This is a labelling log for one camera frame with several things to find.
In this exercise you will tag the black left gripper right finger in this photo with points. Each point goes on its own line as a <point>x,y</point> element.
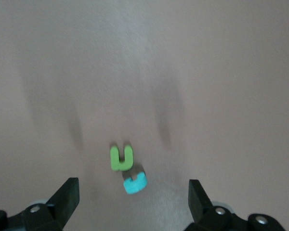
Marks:
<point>202,204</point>

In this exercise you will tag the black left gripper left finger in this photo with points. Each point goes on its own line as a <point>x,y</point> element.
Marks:
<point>62,202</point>

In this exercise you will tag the green letter U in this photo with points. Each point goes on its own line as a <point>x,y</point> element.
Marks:
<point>121,167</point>

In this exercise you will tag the small teal foam piece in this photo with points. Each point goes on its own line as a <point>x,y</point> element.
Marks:
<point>135,186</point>

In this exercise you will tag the brown paper table cover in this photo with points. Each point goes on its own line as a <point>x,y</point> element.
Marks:
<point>144,60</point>

